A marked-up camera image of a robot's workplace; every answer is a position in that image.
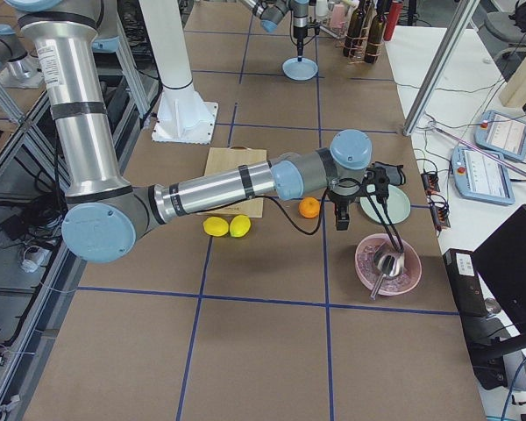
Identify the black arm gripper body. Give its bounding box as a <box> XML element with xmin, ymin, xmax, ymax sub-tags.
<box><xmin>327</xmin><ymin>166</ymin><xmax>388</xmax><ymax>206</ymax></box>

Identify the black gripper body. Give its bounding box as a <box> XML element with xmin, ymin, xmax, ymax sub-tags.
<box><xmin>291</xmin><ymin>11</ymin><xmax>320</xmax><ymax>46</ymax></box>

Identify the light blue plate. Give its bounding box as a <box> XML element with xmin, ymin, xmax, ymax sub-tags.
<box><xmin>282</xmin><ymin>57</ymin><xmax>318</xmax><ymax>82</ymax></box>

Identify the metal scoop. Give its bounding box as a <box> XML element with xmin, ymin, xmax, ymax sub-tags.
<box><xmin>370</xmin><ymin>243</ymin><xmax>405</xmax><ymax>300</ymax></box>

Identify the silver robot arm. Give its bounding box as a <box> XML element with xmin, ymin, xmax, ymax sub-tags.
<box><xmin>242</xmin><ymin>1</ymin><xmax>403</xmax><ymax>252</ymax></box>
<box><xmin>13</xmin><ymin>1</ymin><xmax>406</xmax><ymax>263</ymax></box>

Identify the light green plate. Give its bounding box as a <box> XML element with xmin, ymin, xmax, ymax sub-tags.
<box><xmin>360</xmin><ymin>185</ymin><xmax>411</xmax><ymax>225</ymax></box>

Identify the folded grey cloth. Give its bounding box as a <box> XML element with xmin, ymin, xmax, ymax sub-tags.
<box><xmin>372</xmin><ymin>161</ymin><xmax>407</xmax><ymax>186</ymax></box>

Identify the orange fruit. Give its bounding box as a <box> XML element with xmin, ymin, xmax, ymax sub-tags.
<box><xmin>298</xmin><ymin>196</ymin><xmax>321</xmax><ymax>219</ymax></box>

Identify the pink cup on rack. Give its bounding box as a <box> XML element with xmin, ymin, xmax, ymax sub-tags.
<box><xmin>329</xmin><ymin>4</ymin><xmax>345</xmax><ymax>29</ymax></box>

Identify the dark wine bottle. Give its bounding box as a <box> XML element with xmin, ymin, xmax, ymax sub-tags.
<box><xmin>364</xmin><ymin>1</ymin><xmax>387</xmax><ymax>64</ymax></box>
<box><xmin>343</xmin><ymin>1</ymin><xmax>368</xmax><ymax>57</ymax></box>

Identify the pink bowl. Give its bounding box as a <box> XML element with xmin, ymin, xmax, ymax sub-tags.
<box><xmin>354</xmin><ymin>234</ymin><xmax>423</xmax><ymax>297</ymax></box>

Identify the dark wine bottle upper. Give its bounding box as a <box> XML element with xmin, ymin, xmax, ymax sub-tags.
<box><xmin>364</xmin><ymin>1</ymin><xmax>387</xmax><ymax>64</ymax></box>

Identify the metal reaching stick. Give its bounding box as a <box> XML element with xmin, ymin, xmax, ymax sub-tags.
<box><xmin>430</xmin><ymin>125</ymin><xmax>526</xmax><ymax>178</ymax></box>

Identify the near teach pendant tablet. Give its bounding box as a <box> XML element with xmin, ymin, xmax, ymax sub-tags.
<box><xmin>451</xmin><ymin>146</ymin><xmax>515</xmax><ymax>205</ymax></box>

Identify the teach pendant tablet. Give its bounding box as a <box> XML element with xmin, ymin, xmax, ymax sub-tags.
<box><xmin>451</xmin><ymin>146</ymin><xmax>515</xmax><ymax>205</ymax></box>
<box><xmin>474</xmin><ymin>110</ymin><xmax>526</xmax><ymax>161</ymax></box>

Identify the red cylinder bottle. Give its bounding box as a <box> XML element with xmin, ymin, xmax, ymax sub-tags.
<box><xmin>383</xmin><ymin>0</ymin><xmax>403</xmax><ymax>41</ymax></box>

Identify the upper yellow lemon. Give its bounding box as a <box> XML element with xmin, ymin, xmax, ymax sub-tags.
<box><xmin>229</xmin><ymin>215</ymin><xmax>252</xmax><ymax>238</ymax></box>

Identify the yellow lemon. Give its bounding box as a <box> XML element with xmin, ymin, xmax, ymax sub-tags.
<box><xmin>229</xmin><ymin>215</ymin><xmax>252</xmax><ymax>238</ymax></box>
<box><xmin>203</xmin><ymin>217</ymin><xmax>229</xmax><ymax>237</ymax></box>

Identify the black desktop box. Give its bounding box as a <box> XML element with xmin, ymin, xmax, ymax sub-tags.
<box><xmin>443</xmin><ymin>248</ymin><xmax>489</xmax><ymax>318</ymax></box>

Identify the bamboo cutting board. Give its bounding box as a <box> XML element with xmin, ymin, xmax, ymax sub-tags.
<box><xmin>198</xmin><ymin>146</ymin><xmax>267</xmax><ymax>218</ymax></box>

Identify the far teach pendant tablet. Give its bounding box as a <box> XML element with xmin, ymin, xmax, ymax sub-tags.
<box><xmin>474</xmin><ymin>110</ymin><xmax>526</xmax><ymax>161</ymax></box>

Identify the lower yellow lemon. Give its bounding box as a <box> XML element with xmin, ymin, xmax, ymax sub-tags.
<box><xmin>203</xmin><ymin>217</ymin><xmax>229</xmax><ymax>237</ymax></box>

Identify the black computer monitor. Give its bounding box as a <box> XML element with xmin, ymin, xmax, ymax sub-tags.
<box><xmin>473</xmin><ymin>204</ymin><xmax>526</xmax><ymax>328</ymax></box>

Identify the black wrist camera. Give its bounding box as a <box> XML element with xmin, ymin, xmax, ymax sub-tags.
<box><xmin>334</xmin><ymin>203</ymin><xmax>350</xmax><ymax>231</ymax></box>

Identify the copper wire bottle rack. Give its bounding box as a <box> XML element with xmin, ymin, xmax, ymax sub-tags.
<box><xmin>343</xmin><ymin>4</ymin><xmax>379</xmax><ymax>63</ymax></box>

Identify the aluminium frame post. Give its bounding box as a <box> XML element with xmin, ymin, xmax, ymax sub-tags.
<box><xmin>402</xmin><ymin>0</ymin><xmax>480</xmax><ymax>136</ymax></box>

